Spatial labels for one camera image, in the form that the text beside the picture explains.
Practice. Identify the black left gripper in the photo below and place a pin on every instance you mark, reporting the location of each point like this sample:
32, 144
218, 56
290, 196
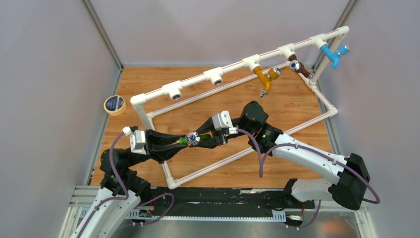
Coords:
158, 145

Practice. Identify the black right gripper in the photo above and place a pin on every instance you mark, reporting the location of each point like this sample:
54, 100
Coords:
214, 142

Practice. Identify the green water faucet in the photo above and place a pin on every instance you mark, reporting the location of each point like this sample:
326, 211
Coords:
193, 138

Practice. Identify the white PVC pipe frame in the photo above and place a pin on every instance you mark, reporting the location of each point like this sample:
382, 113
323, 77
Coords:
179, 99

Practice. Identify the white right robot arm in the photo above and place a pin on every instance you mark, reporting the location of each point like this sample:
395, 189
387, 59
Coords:
345, 179

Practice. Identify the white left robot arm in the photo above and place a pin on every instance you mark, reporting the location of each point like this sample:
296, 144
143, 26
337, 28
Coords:
121, 189

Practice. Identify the yellow water faucet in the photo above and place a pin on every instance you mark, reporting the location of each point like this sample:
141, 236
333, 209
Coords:
266, 79

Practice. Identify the brown water faucet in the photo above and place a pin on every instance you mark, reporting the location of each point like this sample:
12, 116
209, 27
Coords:
296, 66

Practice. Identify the blue water faucet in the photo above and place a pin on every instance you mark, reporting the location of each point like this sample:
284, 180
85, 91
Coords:
334, 57

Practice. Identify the masking tape roll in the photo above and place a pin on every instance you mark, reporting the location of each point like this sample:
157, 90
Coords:
115, 105

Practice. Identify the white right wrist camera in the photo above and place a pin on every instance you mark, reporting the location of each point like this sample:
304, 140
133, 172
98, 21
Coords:
223, 118

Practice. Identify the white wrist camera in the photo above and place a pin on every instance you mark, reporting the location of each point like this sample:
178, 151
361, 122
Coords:
137, 140
223, 118

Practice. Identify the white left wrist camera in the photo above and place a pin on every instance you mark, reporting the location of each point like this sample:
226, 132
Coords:
137, 140

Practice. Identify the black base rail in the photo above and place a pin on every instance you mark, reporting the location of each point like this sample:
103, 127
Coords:
223, 202

